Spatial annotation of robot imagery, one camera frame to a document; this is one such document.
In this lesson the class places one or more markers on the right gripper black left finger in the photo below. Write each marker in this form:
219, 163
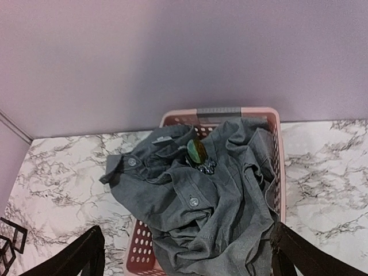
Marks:
84, 256

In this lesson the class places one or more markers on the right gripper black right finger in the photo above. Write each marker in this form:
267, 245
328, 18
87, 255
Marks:
292, 253

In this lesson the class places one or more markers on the grey button-up shirt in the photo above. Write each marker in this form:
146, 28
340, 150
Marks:
202, 224

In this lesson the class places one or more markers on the pink perforated plastic basket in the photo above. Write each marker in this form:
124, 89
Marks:
140, 258

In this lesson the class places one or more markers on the round green orange badge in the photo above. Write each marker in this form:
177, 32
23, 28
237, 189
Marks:
196, 151

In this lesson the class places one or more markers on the black frame display box pair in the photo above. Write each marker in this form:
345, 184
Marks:
13, 240

